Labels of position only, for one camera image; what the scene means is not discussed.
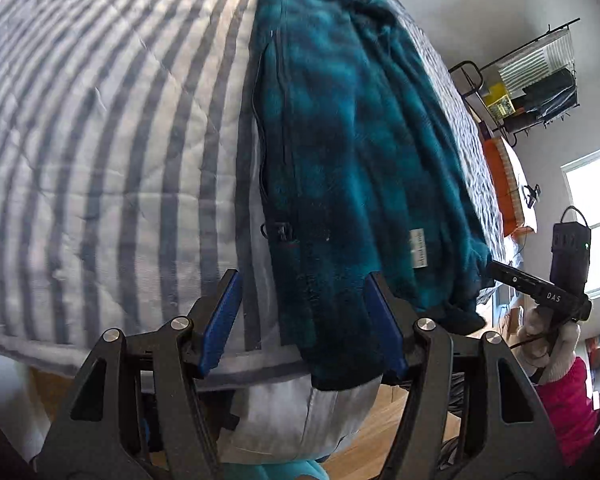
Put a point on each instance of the person's right hand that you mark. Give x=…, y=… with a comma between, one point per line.
x=555, y=355

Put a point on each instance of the person's right forearm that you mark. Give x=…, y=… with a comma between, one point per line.
x=570, y=410

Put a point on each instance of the yellow box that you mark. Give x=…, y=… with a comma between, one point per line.
x=500, y=101

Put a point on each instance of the white cloth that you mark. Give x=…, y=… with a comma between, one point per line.
x=522, y=170

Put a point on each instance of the teal plaid fleece garment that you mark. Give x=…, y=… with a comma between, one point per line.
x=355, y=160

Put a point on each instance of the teal cloth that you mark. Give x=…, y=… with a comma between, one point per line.
x=280, y=471

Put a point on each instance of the black bag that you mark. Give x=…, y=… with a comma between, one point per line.
x=550, y=92

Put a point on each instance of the small black clip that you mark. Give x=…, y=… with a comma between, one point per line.
x=532, y=194

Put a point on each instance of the grey striped quilt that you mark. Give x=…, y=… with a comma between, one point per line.
x=105, y=135

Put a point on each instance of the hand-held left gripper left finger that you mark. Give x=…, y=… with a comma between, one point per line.
x=222, y=325

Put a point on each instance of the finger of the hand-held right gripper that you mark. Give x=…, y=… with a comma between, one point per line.
x=507, y=274

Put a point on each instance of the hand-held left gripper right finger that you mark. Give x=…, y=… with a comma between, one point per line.
x=386, y=325

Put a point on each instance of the white ribbed panel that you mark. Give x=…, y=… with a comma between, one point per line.
x=535, y=60

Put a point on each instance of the black metal rack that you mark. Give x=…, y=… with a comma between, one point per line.
x=472, y=64

